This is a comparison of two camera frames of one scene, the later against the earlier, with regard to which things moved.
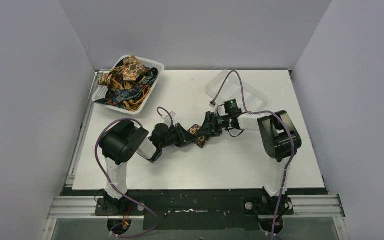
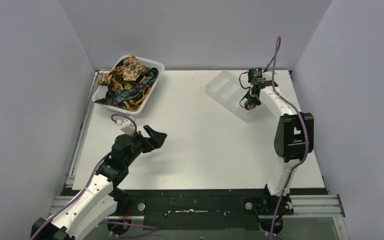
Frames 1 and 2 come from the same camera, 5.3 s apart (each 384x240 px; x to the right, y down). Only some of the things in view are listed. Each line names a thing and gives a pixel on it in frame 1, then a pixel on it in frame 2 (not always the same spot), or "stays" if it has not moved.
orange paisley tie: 131,69 stays
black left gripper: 181,135 -> 146,139
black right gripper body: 222,122 -> 252,97
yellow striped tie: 129,105 stays
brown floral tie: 200,141 -> 249,106
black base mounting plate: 196,210 stays
